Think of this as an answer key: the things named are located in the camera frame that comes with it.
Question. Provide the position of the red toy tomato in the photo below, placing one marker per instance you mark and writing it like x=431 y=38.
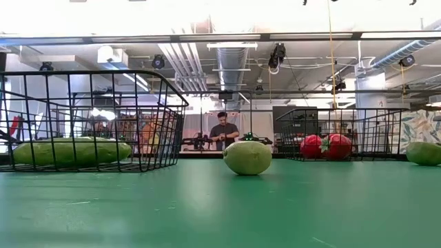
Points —
x=339 y=148
x=310 y=148

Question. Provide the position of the green toy cucumber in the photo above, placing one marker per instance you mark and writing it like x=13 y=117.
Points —
x=69 y=153
x=425 y=154

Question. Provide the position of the green table mat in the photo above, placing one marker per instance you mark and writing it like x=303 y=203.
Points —
x=220 y=213

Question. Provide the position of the person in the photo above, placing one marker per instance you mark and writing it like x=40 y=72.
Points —
x=224 y=132

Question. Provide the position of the pale ceiling pipe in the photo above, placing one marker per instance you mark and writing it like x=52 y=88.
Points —
x=399 y=53

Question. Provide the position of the black ceiling-hung device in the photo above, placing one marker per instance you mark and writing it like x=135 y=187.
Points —
x=277 y=55

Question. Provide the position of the silver ventilation duct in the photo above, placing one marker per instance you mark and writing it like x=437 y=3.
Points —
x=231 y=58

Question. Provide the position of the black cabinet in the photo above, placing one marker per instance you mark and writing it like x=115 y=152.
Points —
x=296 y=118

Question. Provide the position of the leaf-patterned partition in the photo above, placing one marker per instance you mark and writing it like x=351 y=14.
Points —
x=420 y=132

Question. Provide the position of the black background robot arm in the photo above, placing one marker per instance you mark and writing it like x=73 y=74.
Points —
x=255 y=138
x=198 y=141

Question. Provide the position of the black ceiling spotlight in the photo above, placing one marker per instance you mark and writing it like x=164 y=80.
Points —
x=158 y=62
x=46 y=66
x=407 y=61

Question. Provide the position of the green toy lime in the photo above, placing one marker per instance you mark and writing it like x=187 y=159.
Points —
x=247 y=158

